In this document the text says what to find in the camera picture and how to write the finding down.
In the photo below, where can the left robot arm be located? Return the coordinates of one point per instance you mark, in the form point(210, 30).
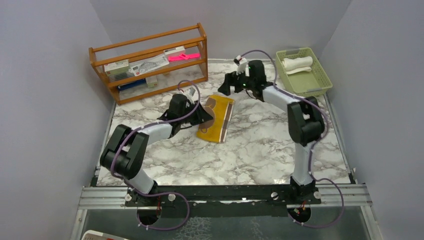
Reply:
point(125, 150)

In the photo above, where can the wooden shelf rack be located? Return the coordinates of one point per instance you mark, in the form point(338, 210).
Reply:
point(153, 71)

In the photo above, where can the small white green box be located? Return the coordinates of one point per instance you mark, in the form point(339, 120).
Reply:
point(151, 81)

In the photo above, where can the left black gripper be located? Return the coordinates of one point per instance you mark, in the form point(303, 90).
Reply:
point(201, 115)

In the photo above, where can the clear protractor ruler pack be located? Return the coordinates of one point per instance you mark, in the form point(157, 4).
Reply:
point(148, 65)

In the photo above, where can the pink ruler set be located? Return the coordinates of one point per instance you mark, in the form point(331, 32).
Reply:
point(184, 57)

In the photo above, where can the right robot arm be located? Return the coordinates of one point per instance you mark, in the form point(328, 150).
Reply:
point(304, 118)

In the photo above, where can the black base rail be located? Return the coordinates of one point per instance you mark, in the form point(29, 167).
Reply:
point(220, 201)

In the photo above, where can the green plastic basket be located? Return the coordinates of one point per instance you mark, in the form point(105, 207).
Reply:
point(305, 84)

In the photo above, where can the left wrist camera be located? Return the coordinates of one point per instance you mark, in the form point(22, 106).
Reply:
point(189, 93)

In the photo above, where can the yellow towel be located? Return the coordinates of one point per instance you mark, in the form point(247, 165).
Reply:
point(221, 109)

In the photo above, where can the white box with red label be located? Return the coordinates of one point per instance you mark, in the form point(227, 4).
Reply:
point(117, 70)

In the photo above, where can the blue box on shelf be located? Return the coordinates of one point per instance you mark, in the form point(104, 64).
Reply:
point(130, 85)

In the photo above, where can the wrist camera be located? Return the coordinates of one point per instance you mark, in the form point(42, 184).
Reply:
point(241, 63)
point(189, 93)

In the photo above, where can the white pack behind pink ruler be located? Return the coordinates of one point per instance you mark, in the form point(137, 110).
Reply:
point(174, 52)

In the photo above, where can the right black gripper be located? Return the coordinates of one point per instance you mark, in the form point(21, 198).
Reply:
point(230, 79)

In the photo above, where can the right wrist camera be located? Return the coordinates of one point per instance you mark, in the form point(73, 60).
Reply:
point(241, 63)

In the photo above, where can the white towel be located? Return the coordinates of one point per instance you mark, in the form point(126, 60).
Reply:
point(297, 65)

